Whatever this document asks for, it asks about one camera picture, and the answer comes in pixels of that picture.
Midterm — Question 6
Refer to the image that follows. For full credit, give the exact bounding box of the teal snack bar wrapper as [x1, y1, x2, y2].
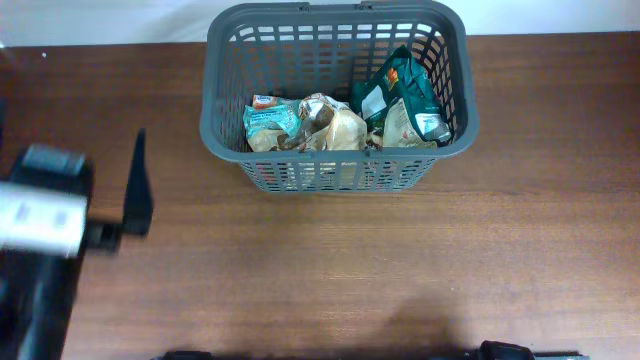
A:
[243, 100, 302, 139]

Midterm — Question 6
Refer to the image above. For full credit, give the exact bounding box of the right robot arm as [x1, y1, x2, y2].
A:
[479, 341, 535, 360]

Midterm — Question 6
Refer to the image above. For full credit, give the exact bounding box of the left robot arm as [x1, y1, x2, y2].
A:
[1, 130, 154, 360]

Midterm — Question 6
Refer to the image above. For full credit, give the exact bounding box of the grey plastic basket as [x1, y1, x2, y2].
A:
[200, 1, 480, 193]

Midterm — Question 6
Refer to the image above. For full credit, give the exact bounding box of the cream brown snack wrapper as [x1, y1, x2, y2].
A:
[246, 93, 333, 152]

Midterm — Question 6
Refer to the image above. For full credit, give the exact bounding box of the green tortilla wrap package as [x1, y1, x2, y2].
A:
[350, 45, 453, 149]

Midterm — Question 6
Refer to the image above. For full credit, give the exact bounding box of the blue Kleenex tissue multipack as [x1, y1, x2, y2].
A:
[252, 95, 280, 110]

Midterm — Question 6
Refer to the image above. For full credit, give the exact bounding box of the cream snack bag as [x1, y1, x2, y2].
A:
[308, 97, 368, 151]

